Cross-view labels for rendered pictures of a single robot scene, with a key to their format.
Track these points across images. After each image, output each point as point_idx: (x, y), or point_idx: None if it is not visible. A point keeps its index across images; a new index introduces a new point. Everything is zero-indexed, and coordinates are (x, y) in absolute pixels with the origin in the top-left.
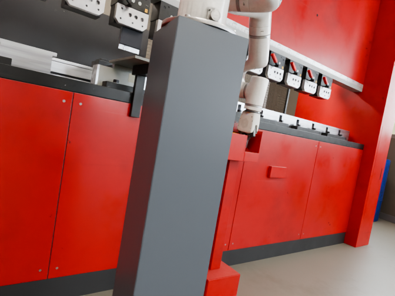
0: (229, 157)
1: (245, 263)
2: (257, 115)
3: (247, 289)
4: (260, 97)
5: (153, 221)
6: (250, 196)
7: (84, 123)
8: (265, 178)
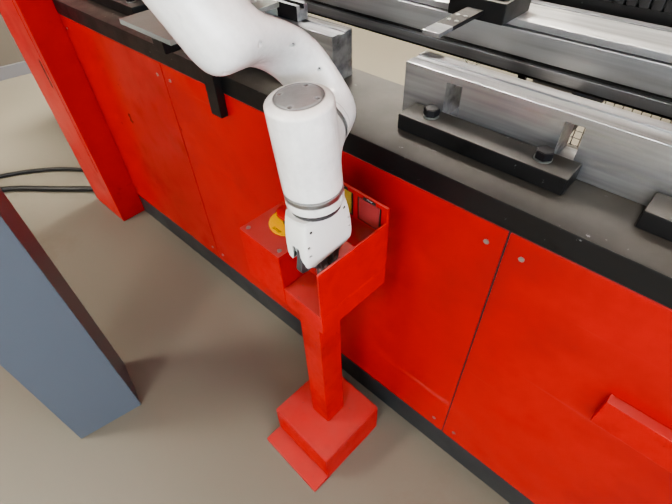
0: (255, 274)
1: (486, 491)
2: (289, 222)
3: (370, 498)
4: (280, 173)
5: None
6: (510, 401)
7: (183, 109)
8: (582, 410)
